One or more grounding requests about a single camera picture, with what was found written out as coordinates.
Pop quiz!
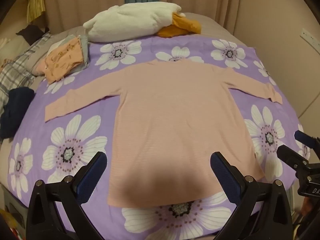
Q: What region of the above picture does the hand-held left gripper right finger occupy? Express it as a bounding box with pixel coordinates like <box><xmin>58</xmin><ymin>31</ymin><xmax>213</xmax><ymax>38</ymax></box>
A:
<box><xmin>211</xmin><ymin>151</ymin><xmax>293</xmax><ymax>240</ymax></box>

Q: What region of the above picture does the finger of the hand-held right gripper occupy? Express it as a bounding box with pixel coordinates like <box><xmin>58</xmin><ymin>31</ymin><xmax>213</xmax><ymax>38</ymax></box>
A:
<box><xmin>294</xmin><ymin>130</ymin><xmax>320</xmax><ymax>153</ymax></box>
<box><xmin>276</xmin><ymin>144</ymin><xmax>309</xmax><ymax>173</ymax></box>

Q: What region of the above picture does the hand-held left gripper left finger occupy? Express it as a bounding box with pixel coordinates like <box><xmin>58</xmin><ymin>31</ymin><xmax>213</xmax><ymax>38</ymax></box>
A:
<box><xmin>26</xmin><ymin>151</ymin><xmax>108</xmax><ymax>240</ymax></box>

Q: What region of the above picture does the pink long-sleeved sweater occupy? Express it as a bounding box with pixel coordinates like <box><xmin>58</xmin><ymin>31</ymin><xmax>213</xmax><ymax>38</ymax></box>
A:
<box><xmin>44</xmin><ymin>59</ymin><xmax>283</xmax><ymax>208</ymax></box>

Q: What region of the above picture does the purple floral blanket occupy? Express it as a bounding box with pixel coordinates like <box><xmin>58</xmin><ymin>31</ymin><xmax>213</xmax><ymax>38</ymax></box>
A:
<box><xmin>7</xmin><ymin>35</ymin><xmax>312</xmax><ymax>236</ymax></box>

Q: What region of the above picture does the navy blue garment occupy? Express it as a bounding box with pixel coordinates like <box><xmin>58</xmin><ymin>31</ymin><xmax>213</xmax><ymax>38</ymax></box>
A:
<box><xmin>0</xmin><ymin>87</ymin><xmax>35</xmax><ymax>139</ymax></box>

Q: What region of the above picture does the peach patterned folded garment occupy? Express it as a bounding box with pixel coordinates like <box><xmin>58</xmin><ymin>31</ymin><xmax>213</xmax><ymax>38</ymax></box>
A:
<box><xmin>37</xmin><ymin>36</ymin><xmax>83</xmax><ymax>84</ymax></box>

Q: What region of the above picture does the grey plaid bedding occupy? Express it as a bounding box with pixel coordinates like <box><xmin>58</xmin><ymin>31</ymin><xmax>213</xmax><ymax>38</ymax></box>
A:
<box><xmin>0</xmin><ymin>31</ymin><xmax>52</xmax><ymax>115</ymax></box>

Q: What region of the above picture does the dark brown cloth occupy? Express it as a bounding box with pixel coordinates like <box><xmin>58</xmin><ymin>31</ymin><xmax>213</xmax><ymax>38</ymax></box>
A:
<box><xmin>16</xmin><ymin>24</ymin><xmax>49</xmax><ymax>46</ymax></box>

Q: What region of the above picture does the orange cloth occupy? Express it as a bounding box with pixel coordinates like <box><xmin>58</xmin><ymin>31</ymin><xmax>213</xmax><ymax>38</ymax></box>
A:
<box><xmin>156</xmin><ymin>12</ymin><xmax>202</xmax><ymax>38</ymax></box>

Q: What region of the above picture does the beige curtain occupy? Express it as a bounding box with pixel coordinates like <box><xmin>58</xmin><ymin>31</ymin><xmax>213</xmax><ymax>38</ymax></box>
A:
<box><xmin>37</xmin><ymin>0</ymin><xmax>253</xmax><ymax>32</ymax></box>

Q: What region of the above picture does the yellow striped cloth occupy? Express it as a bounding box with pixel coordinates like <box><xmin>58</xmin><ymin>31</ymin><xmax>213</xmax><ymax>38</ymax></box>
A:
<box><xmin>26</xmin><ymin>0</ymin><xmax>46</xmax><ymax>23</ymax></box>

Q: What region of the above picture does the white wall socket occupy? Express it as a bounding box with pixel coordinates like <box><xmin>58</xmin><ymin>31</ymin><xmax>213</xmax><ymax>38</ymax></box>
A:
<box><xmin>300</xmin><ymin>28</ymin><xmax>320</xmax><ymax>47</ymax></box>

